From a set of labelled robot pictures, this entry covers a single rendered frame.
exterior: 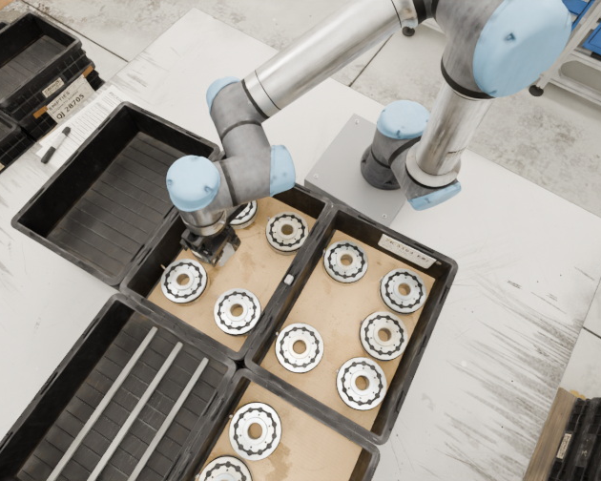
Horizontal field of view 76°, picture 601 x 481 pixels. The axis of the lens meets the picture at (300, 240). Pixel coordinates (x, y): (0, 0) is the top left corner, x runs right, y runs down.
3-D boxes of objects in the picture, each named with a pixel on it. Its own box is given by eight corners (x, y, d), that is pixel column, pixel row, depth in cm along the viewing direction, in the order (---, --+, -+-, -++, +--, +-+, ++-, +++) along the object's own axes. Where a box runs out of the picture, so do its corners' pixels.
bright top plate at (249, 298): (233, 280, 87) (233, 279, 86) (269, 305, 84) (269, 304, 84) (204, 317, 83) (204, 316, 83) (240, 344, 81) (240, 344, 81)
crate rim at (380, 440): (334, 206, 88) (335, 200, 86) (457, 265, 83) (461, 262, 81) (241, 365, 75) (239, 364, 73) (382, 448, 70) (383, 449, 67)
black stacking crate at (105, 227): (141, 130, 108) (124, 100, 97) (230, 174, 102) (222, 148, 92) (41, 243, 94) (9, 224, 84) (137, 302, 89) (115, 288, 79)
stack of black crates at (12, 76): (85, 90, 198) (30, 8, 156) (128, 116, 192) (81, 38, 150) (24, 142, 185) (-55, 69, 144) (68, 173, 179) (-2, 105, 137)
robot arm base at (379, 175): (383, 135, 113) (390, 113, 104) (424, 166, 109) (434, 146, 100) (349, 167, 110) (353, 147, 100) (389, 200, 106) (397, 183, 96)
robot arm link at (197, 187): (230, 189, 54) (170, 207, 52) (235, 219, 64) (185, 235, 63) (214, 143, 56) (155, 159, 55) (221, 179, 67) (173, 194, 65)
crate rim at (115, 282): (127, 105, 99) (123, 98, 97) (224, 153, 94) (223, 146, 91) (13, 228, 85) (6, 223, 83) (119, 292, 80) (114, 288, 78)
